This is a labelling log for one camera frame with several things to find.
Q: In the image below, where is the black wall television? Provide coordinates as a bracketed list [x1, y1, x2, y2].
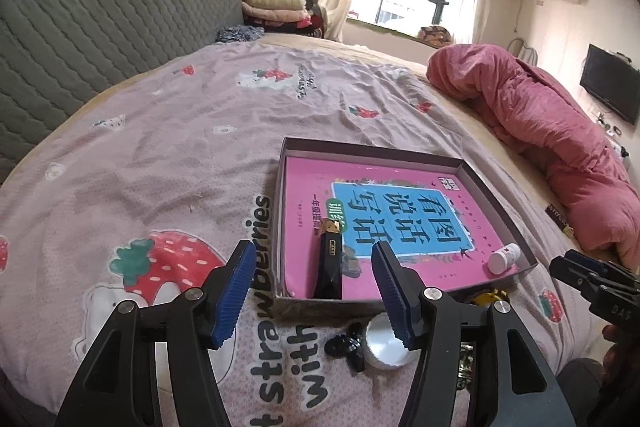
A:
[579, 44, 640, 124]

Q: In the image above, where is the grey quilted headboard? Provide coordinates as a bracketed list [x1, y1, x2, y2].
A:
[1, 0, 242, 174]

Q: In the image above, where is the black gold lighter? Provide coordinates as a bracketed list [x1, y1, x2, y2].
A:
[312, 218, 343, 300]

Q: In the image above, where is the yellow black wrist watch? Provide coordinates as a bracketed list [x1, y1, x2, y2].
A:
[465, 288, 510, 307]

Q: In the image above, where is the person's hand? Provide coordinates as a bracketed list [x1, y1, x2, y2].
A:
[602, 324, 639, 387]

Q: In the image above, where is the pink rumpled quilt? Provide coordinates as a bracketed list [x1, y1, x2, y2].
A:
[426, 44, 639, 270]

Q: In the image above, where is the stack of folded clothes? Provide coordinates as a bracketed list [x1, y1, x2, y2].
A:
[242, 0, 324, 39]

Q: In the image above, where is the white plastic jar lid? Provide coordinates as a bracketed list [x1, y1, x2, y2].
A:
[363, 312, 420, 371]

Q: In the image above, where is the pink strawberry print bedsheet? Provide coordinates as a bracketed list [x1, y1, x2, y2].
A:
[1, 42, 601, 426]

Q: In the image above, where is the grey shallow cardboard box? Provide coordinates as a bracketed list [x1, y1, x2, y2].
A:
[271, 138, 537, 319]

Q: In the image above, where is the pink book blue title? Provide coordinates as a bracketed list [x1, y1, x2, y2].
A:
[278, 156, 526, 301]

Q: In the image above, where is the white pill bottle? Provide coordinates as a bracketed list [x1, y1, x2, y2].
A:
[486, 243, 522, 275]

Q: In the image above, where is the black hair clip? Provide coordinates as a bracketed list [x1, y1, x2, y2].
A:
[324, 322, 366, 373]

